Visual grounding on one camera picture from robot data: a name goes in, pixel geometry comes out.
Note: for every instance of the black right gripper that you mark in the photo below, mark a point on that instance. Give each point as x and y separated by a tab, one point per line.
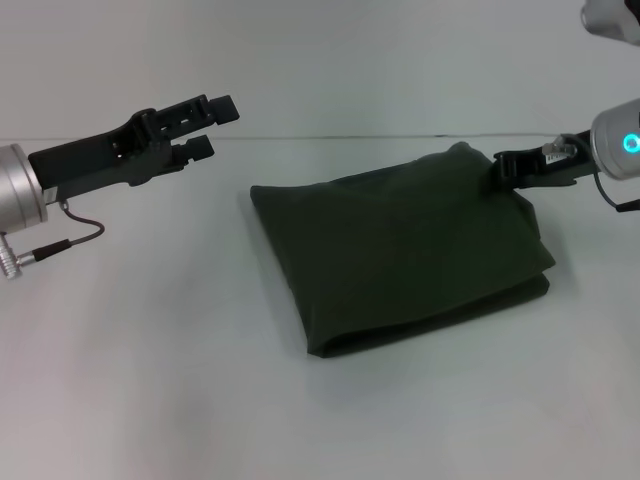
555	165

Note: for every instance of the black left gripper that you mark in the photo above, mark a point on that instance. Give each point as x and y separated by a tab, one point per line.
105	157

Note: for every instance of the dark green shirt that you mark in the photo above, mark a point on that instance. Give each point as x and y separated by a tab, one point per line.
400	250

